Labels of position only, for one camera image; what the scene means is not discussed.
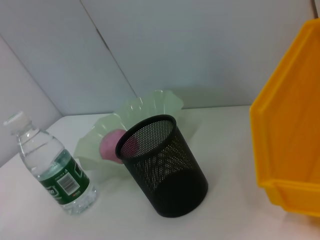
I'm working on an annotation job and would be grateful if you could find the pink peach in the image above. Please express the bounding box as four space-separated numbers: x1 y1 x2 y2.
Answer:
99 128 140 165

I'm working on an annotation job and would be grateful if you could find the clear green-label water bottle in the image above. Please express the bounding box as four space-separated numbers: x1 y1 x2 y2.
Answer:
2 110 98 216

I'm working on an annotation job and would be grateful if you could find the pale green glass fruit plate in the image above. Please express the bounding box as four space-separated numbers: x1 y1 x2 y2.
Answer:
74 89 185 173

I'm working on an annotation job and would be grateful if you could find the black mesh pen holder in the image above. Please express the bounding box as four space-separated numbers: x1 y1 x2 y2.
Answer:
115 114 209 218

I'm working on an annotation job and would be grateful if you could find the yellow plastic bin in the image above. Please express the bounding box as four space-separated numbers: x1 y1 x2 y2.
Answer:
249 18 320 218

